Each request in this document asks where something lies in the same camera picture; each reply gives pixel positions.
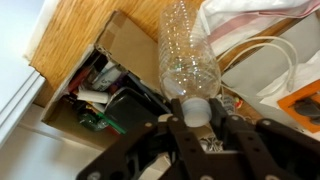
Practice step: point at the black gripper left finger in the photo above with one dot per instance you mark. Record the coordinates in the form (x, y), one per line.
(134, 152)

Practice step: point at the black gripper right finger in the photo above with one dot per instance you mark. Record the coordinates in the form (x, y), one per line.
(272, 151)

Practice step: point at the clear plastic water bottle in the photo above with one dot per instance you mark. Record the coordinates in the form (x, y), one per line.
(188, 69)

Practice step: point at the black device in box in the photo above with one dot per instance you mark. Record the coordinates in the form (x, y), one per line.
(127, 108)

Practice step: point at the green pen in box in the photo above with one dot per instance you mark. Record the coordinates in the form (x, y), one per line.
(112, 124)

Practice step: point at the white cylinder in box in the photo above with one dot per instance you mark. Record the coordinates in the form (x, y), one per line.
(93, 96)

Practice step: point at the brown cardboard box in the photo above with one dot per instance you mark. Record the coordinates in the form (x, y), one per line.
(123, 56)

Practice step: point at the orange and black tool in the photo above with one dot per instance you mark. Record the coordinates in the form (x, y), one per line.
(304, 106)

